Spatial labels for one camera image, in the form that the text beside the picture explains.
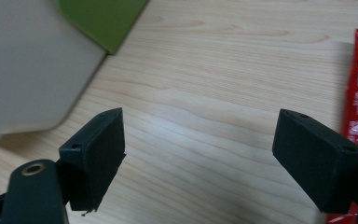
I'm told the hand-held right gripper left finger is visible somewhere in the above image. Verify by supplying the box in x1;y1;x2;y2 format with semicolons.
58;106;127;213

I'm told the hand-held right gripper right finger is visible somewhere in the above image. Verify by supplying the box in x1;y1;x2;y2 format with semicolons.
271;108;358;215

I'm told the white drawer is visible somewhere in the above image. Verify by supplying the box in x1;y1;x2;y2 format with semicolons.
0;0;108;151

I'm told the green drawer case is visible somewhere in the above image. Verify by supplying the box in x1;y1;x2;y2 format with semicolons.
53;0;151;56

